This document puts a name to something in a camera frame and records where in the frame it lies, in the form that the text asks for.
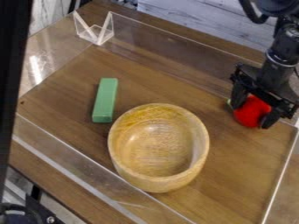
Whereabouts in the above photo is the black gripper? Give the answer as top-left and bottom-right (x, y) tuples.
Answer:
(230, 63), (299, 129)

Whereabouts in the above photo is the red plush strawberry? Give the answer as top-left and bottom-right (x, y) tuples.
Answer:
(232, 94), (271, 128)

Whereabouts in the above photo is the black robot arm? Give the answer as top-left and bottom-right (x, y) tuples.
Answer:
(230, 0), (299, 129)

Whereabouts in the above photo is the wooden bowl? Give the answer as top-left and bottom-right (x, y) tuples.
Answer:
(107, 103), (211, 193)

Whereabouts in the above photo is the green rectangular block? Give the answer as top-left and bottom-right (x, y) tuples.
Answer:
(92, 78), (118, 123)

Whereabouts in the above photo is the black clamp under table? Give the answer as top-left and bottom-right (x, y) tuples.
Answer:
(0, 185), (66, 224)

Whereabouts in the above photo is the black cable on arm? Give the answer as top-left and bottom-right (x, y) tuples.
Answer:
(238, 0), (274, 25)

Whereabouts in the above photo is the clear acrylic barrier wall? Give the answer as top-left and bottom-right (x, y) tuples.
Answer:
(11, 5), (299, 224)

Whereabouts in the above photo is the clear acrylic corner bracket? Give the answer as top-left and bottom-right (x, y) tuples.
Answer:
(72, 11), (115, 46)

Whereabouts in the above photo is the dark blurred foreground post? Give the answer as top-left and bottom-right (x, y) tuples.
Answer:
(0, 0), (33, 201)

